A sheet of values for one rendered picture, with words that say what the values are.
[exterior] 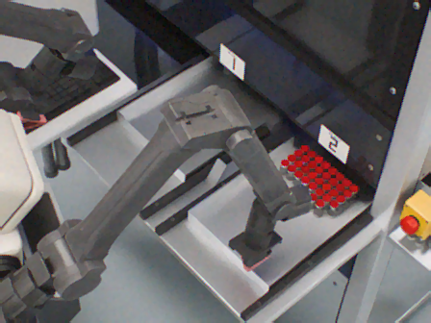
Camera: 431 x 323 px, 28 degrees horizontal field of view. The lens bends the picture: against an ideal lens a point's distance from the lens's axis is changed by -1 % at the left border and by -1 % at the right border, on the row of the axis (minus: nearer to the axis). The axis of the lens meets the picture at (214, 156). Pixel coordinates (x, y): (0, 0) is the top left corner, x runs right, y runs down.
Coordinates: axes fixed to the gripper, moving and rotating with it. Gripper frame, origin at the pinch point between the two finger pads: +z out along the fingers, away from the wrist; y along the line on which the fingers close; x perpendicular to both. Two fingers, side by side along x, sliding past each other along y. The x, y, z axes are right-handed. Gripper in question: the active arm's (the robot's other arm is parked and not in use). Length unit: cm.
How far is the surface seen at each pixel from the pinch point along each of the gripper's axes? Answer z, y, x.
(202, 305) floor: 86, 39, 37
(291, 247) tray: 1.3, 13.3, -1.3
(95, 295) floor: 91, 15, 62
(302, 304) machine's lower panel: 54, 42, 5
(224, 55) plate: -16, 30, 43
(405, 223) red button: -13.9, 26.5, -18.0
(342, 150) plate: -16.0, 29.7, 4.0
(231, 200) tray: 1.6, 12.0, 17.2
